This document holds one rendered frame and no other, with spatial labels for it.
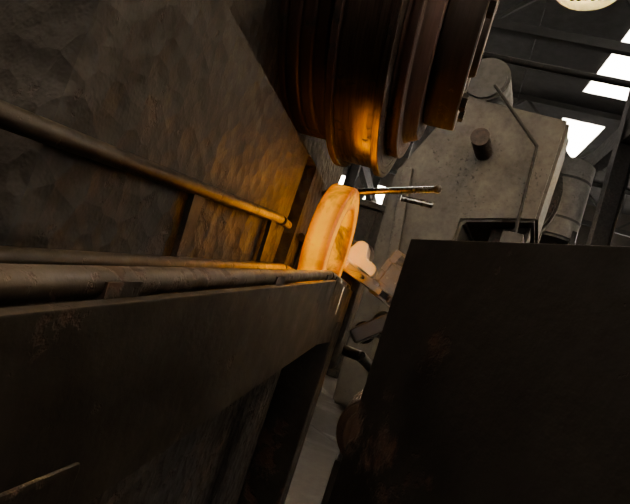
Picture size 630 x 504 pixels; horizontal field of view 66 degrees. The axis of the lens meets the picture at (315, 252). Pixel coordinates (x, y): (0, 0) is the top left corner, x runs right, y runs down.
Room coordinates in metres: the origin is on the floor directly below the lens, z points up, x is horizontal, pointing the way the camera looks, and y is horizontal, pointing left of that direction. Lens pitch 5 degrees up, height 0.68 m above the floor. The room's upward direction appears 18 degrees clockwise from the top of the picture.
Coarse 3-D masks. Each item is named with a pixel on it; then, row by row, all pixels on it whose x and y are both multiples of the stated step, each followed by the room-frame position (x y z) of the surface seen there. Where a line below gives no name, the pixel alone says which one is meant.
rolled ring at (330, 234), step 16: (336, 192) 0.64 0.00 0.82; (352, 192) 0.65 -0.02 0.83; (320, 208) 0.62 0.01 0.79; (336, 208) 0.62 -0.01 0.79; (352, 208) 0.69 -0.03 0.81; (320, 224) 0.62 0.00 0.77; (336, 224) 0.62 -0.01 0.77; (352, 224) 0.74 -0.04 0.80; (304, 240) 0.62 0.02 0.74; (320, 240) 0.61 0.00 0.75; (336, 240) 0.76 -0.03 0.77; (352, 240) 0.78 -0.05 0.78; (304, 256) 0.62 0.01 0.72; (320, 256) 0.61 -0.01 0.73; (336, 256) 0.76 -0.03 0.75; (336, 272) 0.75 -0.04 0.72
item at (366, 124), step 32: (352, 0) 0.52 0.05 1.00; (384, 0) 0.51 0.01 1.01; (352, 32) 0.53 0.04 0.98; (384, 32) 0.52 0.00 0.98; (352, 64) 0.56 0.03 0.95; (384, 64) 0.53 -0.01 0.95; (352, 96) 0.59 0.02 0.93; (384, 96) 0.56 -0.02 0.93; (352, 128) 0.63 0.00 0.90; (384, 128) 0.64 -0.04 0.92; (352, 160) 0.73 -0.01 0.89; (384, 160) 0.73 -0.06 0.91
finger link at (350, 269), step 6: (348, 264) 0.79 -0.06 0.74; (348, 270) 0.79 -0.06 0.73; (354, 270) 0.79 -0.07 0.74; (360, 270) 0.79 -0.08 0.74; (354, 276) 0.78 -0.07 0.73; (360, 276) 0.77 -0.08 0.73; (366, 276) 0.77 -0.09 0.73; (366, 282) 0.77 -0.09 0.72; (372, 282) 0.77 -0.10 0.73; (372, 288) 0.77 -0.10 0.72; (378, 288) 0.77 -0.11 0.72; (378, 294) 0.77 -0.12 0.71; (384, 294) 0.78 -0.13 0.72
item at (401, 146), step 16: (416, 0) 0.52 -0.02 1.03; (432, 0) 0.54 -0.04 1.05; (448, 0) 0.56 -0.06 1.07; (416, 16) 0.53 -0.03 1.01; (432, 16) 0.55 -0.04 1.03; (416, 32) 0.53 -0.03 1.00; (432, 32) 0.55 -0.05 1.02; (400, 48) 0.55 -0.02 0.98; (416, 48) 0.56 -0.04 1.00; (432, 48) 0.57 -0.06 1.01; (400, 64) 0.56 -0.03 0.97; (416, 64) 0.58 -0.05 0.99; (400, 80) 0.57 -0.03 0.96; (416, 80) 0.59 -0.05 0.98; (400, 96) 0.59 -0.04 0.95; (416, 96) 0.61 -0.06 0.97; (400, 112) 0.61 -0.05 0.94; (416, 112) 0.64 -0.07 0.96; (400, 128) 0.66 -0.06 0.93; (416, 128) 0.68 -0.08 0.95; (400, 144) 0.71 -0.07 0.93
